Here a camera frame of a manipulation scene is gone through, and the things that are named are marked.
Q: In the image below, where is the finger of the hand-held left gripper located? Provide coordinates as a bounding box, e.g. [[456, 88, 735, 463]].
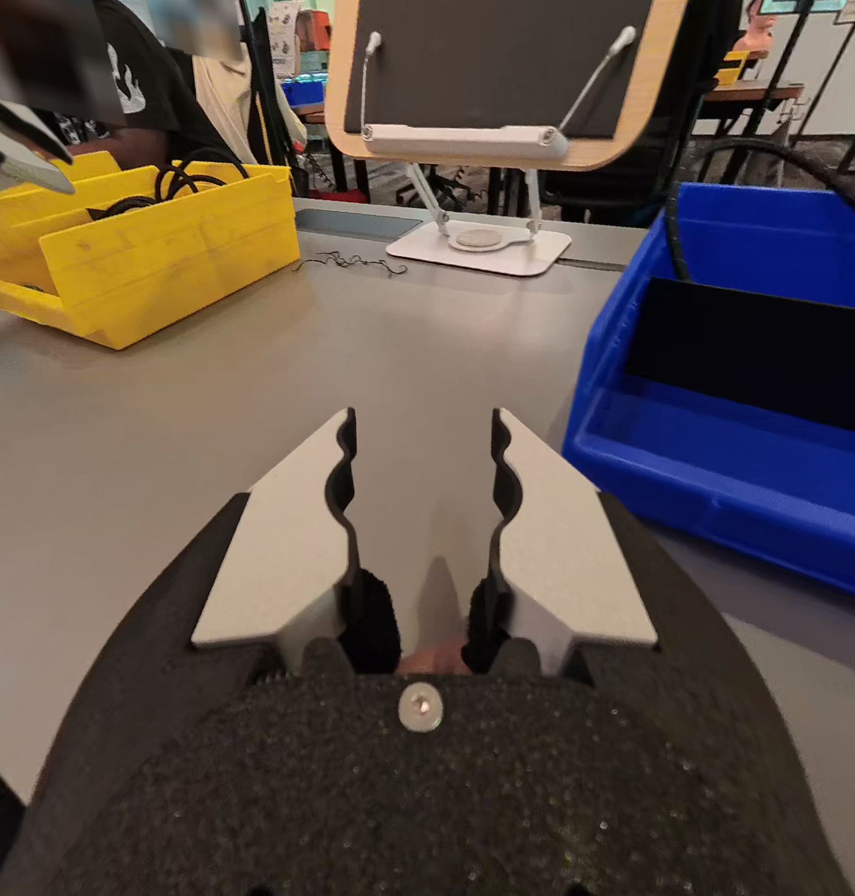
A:
[[0, 98, 76, 194]]

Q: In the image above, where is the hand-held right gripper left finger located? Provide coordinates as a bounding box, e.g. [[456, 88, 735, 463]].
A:
[[193, 408, 400, 673]]

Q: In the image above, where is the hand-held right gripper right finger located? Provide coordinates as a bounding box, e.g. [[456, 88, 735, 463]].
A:
[[463, 408, 659, 673]]

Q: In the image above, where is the blue plastic bin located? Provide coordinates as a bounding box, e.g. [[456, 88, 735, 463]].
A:
[[565, 182, 855, 603], [281, 70, 330, 110]]

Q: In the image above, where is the black braided hdmi cable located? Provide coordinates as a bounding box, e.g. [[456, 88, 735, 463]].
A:
[[89, 147, 249, 222]]

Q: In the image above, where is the yellow plastic bin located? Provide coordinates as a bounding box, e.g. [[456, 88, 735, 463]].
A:
[[0, 157, 300, 351], [0, 147, 123, 225]]

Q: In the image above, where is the black bin divider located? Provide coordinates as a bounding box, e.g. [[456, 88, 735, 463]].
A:
[[624, 278, 855, 435]]

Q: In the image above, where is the white panel stand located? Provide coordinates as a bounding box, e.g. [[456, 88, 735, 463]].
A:
[[358, 26, 638, 278]]

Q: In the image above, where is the tangled thin black wire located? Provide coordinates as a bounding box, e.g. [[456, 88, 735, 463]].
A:
[[295, 250, 407, 278]]

